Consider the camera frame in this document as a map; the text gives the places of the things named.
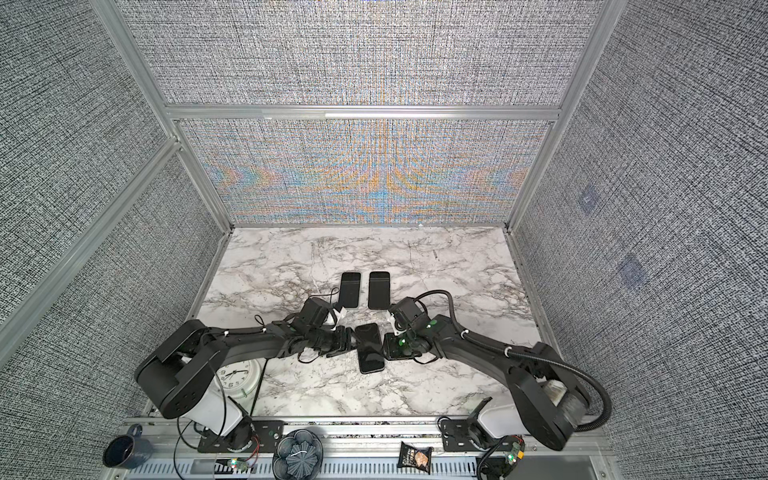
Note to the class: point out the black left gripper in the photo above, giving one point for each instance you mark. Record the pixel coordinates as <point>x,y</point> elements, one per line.
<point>344,343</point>

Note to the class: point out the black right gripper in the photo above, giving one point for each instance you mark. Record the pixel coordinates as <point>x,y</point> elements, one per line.
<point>390,351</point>

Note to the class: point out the black phone case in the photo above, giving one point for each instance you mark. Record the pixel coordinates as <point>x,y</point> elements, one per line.
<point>367,329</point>

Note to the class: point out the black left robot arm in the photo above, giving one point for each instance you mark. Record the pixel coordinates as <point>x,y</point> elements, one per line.
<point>177,375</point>

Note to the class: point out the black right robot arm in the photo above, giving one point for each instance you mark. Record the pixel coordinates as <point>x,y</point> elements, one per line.
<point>548,394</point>

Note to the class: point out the white analog alarm clock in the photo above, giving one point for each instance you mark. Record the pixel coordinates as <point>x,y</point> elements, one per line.
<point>240,379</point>

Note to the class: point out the black snack packet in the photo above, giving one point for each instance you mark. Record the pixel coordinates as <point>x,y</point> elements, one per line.
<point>412,457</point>

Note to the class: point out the dark blue mug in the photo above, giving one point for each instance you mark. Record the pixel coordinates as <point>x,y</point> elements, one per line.
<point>128,451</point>

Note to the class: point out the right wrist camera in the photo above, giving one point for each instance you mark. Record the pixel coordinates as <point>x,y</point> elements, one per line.
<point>406,313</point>

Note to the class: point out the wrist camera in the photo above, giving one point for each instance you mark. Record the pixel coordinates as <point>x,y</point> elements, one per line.
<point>406,313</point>
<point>317,312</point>

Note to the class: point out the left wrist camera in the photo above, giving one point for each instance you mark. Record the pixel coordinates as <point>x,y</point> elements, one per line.
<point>317,312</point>

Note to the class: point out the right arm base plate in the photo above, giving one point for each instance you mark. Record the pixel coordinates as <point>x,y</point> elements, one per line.
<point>455,436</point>

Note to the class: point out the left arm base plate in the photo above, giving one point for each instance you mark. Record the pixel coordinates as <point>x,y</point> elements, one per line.
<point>244,438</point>

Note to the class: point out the aluminium front rail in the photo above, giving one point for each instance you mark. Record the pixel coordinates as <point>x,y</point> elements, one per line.
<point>368,448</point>

